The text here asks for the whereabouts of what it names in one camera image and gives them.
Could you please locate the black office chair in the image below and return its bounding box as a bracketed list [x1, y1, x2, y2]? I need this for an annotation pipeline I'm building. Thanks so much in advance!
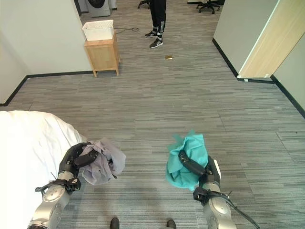
[137, 0, 151, 10]
[196, 0, 221, 14]

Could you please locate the light wooden door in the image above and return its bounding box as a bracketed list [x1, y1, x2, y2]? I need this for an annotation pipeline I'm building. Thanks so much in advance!
[237, 0, 305, 79]

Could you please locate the white bed duvet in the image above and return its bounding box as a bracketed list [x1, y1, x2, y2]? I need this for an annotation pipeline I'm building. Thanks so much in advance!
[0, 110, 88, 229]

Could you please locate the lavender grey garment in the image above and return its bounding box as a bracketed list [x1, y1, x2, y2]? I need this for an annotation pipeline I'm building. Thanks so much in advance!
[81, 137, 126, 186]

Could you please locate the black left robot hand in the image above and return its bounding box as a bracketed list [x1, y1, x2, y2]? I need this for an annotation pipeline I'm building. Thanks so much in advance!
[58, 142, 100, 178]

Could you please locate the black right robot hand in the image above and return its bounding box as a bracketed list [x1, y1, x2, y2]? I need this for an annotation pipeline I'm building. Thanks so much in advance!
[178, 150, 222, 187]

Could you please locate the washing machine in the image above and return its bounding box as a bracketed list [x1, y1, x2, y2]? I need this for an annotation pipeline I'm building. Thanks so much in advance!
[86, 0, 112, 18]

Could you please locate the black floor cable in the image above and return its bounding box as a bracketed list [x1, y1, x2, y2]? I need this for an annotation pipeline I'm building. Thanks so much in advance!
[114, 27, 139, 34]

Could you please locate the wooden side cabinet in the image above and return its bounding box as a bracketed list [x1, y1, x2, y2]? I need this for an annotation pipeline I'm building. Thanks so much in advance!
[83, 32, 121, 77]

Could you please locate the person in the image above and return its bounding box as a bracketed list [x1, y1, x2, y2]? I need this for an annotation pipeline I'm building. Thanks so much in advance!
[144, 0, 167, 49]

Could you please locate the teal garment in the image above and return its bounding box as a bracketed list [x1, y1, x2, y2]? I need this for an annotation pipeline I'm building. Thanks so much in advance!
[165, 129, 209, 191]

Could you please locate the white laundry basket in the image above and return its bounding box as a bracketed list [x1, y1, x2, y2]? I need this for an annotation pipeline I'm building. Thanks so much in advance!
[81, 20, 114, 42]

